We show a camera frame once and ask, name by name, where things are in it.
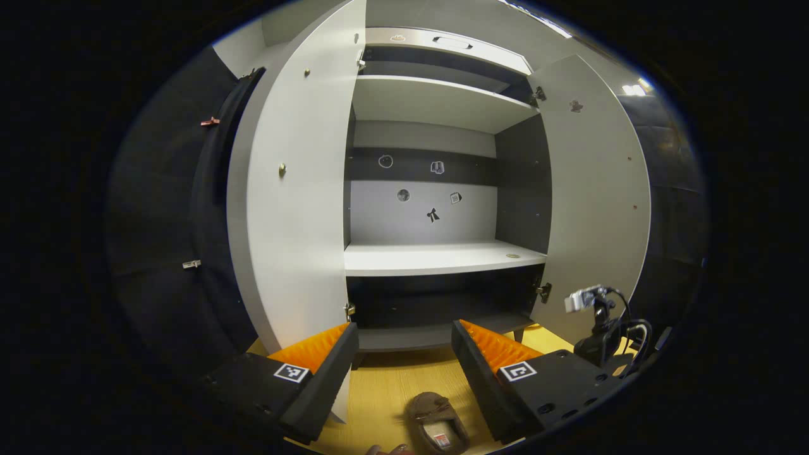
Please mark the small ceiling light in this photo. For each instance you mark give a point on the small ceiling light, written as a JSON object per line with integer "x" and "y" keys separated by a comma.
{"x": 637, "y": 88}

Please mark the black clip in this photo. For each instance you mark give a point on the black clip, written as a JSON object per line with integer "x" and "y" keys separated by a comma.
{"x": 253, "y": 73}

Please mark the white shoe cabinet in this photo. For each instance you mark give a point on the white shoe cabinet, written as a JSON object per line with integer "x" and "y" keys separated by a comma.
{"x": 436, "y": 259}

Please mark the brown fuzzy shoe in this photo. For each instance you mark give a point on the brown fuzzy shoe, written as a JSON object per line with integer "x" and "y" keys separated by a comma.
{"x": 423, "y": 407}

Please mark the long ceiling light panel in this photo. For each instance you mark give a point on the long ceiling light panel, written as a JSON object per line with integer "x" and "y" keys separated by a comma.
{"x": 537, "y": 19}

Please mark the white cabinet door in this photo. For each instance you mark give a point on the white cabinet door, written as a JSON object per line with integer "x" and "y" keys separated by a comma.
{"x": 297, "y": 221}
{"x": 594, "y": 202}

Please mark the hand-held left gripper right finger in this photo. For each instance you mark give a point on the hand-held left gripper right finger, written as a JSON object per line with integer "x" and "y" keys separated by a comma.
{"x": 480, "y": 385}

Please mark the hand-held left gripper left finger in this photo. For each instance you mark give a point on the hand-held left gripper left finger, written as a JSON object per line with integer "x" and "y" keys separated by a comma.
{"x": 328, "y": 385}

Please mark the black backdrop cloth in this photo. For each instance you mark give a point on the black backdrop cloth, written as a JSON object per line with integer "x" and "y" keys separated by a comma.
{"x": 158, "y": 221}

